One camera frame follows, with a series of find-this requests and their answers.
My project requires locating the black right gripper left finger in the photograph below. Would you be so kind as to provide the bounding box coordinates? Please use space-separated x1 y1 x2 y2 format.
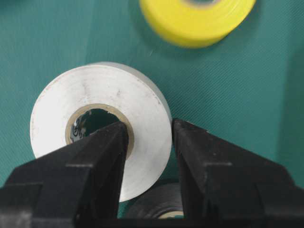
0 122 128 228

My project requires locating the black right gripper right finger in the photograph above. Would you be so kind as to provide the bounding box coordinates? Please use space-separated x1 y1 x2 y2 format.
172 119 304 228

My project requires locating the white tape roll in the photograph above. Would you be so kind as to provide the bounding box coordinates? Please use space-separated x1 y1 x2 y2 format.
30 62 172 202

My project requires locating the yellow tape roll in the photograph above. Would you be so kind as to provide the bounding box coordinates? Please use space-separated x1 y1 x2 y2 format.
139 0 256 48

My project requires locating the black tape roll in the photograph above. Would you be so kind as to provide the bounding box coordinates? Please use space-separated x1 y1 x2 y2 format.
125 183 184 219

